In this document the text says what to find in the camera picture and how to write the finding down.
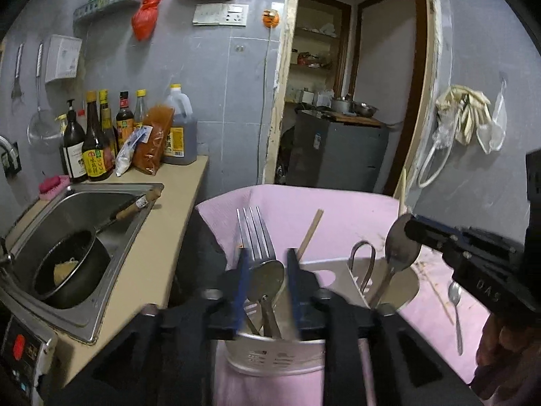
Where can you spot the orange wall hook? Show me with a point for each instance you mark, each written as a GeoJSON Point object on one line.
{"type": "Point", "coordinates": [270, 17]}

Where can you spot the large dark oil jug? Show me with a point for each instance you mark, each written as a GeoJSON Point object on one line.
{"type": "Point", "coordinates": [181, 135]}

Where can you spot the soy sauce bottle yellow label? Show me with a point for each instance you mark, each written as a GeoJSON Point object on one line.
{"type": "Point", "coordinates": [97, 156]}

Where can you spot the orange spice packet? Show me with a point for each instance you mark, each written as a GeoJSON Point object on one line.
{"type": "Point", "coordinates": [154, 143]}

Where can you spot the white wall socket panel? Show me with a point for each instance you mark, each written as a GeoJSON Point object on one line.
{"type": "Point", "coordinates": [222, 15]}

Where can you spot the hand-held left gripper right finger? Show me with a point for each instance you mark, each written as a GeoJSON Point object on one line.
{"type": "Point", "coordinates": [296, 296]}

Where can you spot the metal pot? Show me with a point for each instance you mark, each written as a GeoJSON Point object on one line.
{"type": "Point", "coordinates": [340, 105]}

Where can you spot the tall bottle yellow cap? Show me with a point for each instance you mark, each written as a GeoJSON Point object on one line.
{"type": "Point", "coordinates": [107, 127]}

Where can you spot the white utensil holder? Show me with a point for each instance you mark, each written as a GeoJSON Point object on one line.
{"type": "Point", "coordinates": [270, 357]}

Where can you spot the thin wooden chopstick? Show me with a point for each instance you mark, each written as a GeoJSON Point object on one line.
{"type": "Point", "coordinates": [437, 298]}

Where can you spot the pink floral cloth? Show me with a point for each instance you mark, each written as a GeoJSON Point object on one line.
{"type": "Point", "coordinates": [283, 203]}

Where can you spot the metal bowl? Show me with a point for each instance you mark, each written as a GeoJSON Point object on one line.
{"type": "Point", "coordinates": [364, 109]}

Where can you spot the brown wooden chopstick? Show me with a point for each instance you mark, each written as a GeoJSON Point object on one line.
{"type": "Point", "coordinates": [310, 234]}

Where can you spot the hanging mesh strainer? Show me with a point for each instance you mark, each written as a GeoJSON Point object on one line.
{"type": "Point", "coordinates": [42, 127]}

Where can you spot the door frame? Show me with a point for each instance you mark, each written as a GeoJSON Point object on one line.
{"type": "Point", "coordinates": [281, 93]}

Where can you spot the wooden board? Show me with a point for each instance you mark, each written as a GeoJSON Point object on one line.
{"type": "Point", "coordinates": [363, 120]}

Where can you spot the metal wall rack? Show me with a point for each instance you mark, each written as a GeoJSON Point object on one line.
{"type": "Point", "coordinates": [101, 6]}

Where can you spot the induction cooker panel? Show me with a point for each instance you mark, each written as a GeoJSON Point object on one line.
{"type": "Point", "coordinates": [25, 355]}

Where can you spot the clear plastic bag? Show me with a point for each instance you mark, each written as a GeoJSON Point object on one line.
{"type": "Point", "coordinates": [441, 133]}

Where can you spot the pale wooden chopstick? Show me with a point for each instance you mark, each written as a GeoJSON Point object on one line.
{"type": "Point", "coordinates": [403, 192]}

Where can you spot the white blue packet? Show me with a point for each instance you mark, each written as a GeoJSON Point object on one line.
{"type": "Point", "coordinates": [129, 152]}

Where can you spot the clear bottle yellow cap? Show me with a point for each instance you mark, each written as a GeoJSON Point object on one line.
{"type": "Point", "coordinates": [140, 112]}

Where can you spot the metal faucet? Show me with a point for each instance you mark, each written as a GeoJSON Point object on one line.
{"type": "Point", "coordinates": [5, 143]}

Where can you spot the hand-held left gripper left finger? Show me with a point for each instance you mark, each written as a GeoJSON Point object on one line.
{"type": "Point", "coordinates": [241, 296]}

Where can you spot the grey cabinet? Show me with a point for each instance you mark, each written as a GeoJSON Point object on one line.
{"type": "Point", "coordinates": [338, 152]}

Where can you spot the metal fork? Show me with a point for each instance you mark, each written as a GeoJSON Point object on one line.
{"type": "Point", "coordinates": [255, 232]}

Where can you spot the sauce bottle black cap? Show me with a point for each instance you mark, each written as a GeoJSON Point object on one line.
{"type": "Point", "coordinates": [124, 124]}

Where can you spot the beige kitchen counter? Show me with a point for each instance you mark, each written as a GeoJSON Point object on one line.
{"type": "Point", "coordinates": [177, 203]}

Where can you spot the steel sink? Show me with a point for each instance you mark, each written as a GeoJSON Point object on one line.
{"type": "Point", "coordinates": [114, 241]}

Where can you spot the dark wooden shelf unit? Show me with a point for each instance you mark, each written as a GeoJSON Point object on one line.
{"type": "Point", "coordinates": [342, 42]}

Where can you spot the white wall box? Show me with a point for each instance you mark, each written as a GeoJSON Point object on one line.
{"type": "Point", "coordinates": [63, 59]}

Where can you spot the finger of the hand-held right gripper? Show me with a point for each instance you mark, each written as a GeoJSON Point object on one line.
{"type": "Point", "coordinates": [456, 243]}

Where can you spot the small metal spoon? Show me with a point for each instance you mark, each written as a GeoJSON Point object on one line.
{"type": "Point", "coordinates": [455, 300]}

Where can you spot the red plastic bag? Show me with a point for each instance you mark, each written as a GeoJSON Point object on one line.
{"type": "Point", "coordinates": [144, 17]}

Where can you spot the hanging metal peeler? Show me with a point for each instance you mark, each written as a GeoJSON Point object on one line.
{"type": "Point", "coordinates": [17, 76]}

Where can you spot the pink sponge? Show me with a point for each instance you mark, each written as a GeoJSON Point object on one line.
{"type": "Point", "coordinates": [53, 186]}

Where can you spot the person's right hand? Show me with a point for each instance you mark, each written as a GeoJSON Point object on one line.
{"type": "Point", "coordinates": [507, 346]}

